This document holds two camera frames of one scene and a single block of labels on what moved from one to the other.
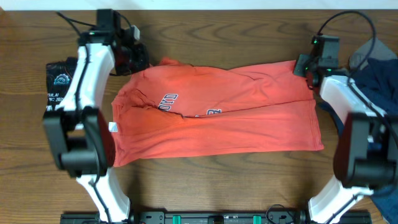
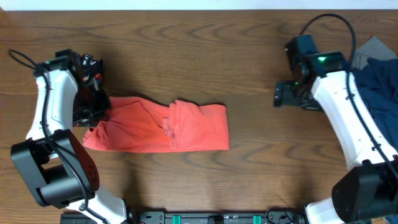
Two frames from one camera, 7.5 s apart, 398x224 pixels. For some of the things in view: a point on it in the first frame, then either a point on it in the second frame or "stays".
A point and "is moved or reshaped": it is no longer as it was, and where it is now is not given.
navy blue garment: x=377 y=81 stays
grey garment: x=380 y=51 stays
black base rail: x=217 y=216 stays
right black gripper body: x=304 y=65 to x=291 y=93
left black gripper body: x=137 y=58 to x=94 y=101
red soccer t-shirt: x=171 y=109 is moved or reshaped
